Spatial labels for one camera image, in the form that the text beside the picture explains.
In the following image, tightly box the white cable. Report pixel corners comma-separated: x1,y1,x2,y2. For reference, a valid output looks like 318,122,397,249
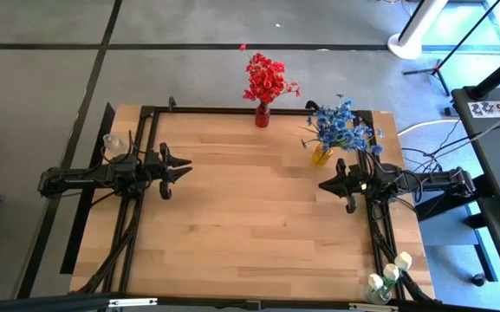
396,118,462,138

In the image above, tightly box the black rig crossbar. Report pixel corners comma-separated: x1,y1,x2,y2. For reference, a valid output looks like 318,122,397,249
0,292,500,312

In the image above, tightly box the red glass vase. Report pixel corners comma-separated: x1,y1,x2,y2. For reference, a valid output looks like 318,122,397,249
254,102,272,129

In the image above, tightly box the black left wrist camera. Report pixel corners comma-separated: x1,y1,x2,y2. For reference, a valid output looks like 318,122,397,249
158,180,173,201

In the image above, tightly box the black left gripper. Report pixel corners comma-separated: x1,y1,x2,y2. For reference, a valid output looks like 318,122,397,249
139,142,193,192

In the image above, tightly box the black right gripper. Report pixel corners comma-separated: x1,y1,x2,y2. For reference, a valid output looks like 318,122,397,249
318,158,379,200

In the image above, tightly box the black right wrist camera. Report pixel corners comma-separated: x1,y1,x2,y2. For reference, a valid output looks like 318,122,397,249
344,194,359,215

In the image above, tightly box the white artificial tulip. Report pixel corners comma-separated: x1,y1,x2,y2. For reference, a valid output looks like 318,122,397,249
367,272,385,292
386,250,414,291
379,263,401,291

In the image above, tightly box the white printed label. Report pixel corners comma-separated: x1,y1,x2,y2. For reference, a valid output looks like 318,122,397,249
467,100,500,119

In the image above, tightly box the white round stand base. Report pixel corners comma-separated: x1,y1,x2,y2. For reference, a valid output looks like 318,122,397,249
386,0,450,61

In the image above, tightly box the yellow glass vase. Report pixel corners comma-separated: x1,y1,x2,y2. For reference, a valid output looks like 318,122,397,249
309,142,334,168

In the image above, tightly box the clear glass jar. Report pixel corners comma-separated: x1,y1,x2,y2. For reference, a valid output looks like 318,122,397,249
101,133,127,156

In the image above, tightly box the black aluminium table frame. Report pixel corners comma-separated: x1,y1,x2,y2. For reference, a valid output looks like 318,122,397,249
69,95,435,304

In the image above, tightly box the red artificial flower bunch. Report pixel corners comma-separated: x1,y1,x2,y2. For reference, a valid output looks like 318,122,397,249
253,64,302,105
238,42,288,94
243,73,276,107

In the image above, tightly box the black table base beam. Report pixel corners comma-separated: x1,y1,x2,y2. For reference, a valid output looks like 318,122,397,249
61,101,116,275

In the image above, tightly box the blue artificial flower bunch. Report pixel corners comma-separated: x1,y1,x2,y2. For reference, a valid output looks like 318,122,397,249
299,94,385,158

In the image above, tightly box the black diagonal pole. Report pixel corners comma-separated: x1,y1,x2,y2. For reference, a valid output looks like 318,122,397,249
470,45,500,100

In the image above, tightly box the black tripod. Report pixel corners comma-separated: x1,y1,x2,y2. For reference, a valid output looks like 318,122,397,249
402,0,500,97

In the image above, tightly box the clear glass vase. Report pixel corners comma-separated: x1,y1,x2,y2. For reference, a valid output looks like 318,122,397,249
361,281,393,306

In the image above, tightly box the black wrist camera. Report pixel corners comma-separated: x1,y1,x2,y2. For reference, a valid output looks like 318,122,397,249
344,194,359,215
158,180,173,201

